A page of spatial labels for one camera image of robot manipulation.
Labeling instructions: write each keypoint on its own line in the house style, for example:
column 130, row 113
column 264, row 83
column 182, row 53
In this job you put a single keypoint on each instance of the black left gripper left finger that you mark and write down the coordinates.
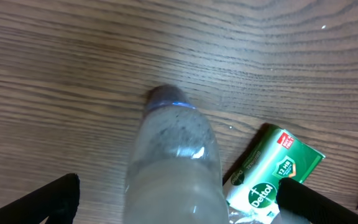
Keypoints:
column 56, row 202

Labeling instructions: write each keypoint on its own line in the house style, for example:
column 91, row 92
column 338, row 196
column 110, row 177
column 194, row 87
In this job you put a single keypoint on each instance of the green Dettol soap bar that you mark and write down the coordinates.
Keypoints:
column 252, row 188

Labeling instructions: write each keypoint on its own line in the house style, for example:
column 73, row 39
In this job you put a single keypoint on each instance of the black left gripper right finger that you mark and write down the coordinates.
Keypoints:
column 299, row 204

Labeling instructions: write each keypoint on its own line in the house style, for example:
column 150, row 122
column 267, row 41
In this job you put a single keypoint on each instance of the clear foam soap pump bottle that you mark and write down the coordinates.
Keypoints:
column 174, row 173

